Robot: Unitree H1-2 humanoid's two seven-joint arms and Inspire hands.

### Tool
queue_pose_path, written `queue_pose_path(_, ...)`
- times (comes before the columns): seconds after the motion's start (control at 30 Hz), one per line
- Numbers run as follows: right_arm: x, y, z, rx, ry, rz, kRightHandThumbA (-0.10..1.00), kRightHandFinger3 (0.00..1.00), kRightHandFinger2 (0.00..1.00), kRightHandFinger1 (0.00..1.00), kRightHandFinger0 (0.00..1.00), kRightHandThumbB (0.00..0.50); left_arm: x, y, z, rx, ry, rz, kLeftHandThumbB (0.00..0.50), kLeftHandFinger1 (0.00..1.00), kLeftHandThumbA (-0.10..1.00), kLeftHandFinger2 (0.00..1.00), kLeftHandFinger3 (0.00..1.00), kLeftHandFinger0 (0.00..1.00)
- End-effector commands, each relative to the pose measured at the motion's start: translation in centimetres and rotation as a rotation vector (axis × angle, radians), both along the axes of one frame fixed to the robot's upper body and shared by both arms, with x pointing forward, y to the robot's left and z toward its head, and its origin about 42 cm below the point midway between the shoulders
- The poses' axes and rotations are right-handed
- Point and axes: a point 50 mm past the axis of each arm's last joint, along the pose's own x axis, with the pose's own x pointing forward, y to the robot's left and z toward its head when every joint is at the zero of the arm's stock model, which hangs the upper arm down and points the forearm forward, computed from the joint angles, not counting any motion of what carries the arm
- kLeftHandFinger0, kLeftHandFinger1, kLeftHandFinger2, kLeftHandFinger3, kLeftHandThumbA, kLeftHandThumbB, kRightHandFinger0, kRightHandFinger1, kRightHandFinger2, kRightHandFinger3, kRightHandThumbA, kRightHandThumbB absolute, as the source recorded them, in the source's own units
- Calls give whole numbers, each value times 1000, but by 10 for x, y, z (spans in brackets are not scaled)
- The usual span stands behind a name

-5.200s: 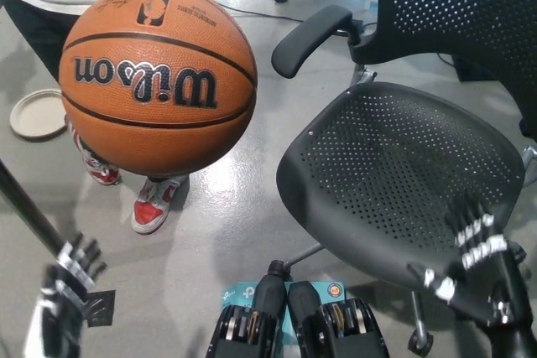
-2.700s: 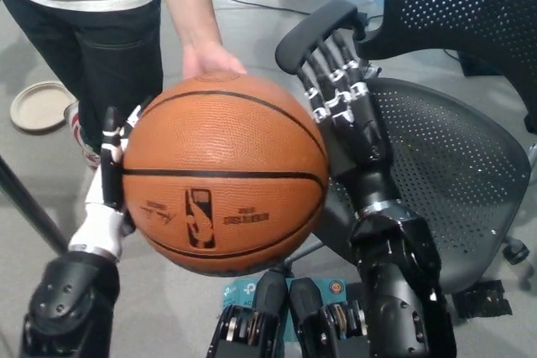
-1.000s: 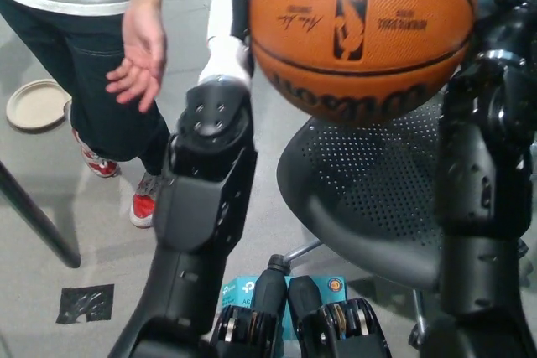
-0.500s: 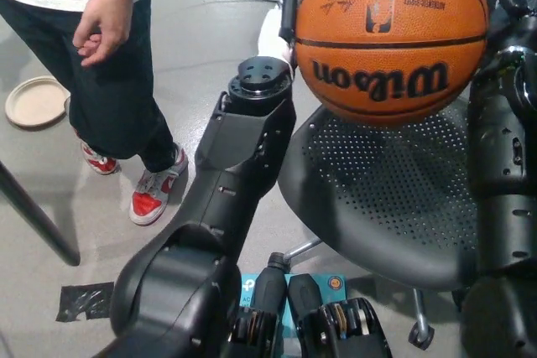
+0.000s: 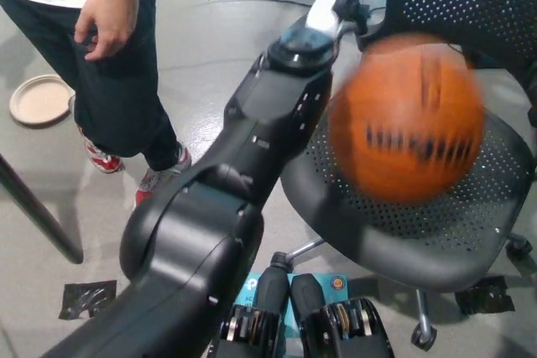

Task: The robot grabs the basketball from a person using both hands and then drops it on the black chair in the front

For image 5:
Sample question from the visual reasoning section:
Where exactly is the person's left hand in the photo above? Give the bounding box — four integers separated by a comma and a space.
74, 0, 142, 62

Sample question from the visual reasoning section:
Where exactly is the orange Wilson basketball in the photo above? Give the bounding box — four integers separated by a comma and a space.
326, 33, 487, 204

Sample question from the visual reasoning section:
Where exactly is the person in white shirt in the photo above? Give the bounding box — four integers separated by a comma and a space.
0, 0, 184, 174

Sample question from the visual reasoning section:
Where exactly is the black perforated chair seat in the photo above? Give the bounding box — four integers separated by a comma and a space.
279, 110, 534, 292

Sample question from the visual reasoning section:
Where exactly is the robot left ribbed body block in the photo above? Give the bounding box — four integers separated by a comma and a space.
213, 263, 290, 358

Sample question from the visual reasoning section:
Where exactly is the beige paper plate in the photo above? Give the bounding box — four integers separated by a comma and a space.
8, 74, 76, 127

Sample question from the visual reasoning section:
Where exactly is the red and white sneaker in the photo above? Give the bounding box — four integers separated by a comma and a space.
133, 146, 193, 209
83, 138, 126, 174

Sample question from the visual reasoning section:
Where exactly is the black table leg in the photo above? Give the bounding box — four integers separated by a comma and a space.
0, 152, 84, 265

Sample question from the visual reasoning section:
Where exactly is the teal tp-link box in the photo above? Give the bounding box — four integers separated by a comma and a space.
234, 272, 352, 338

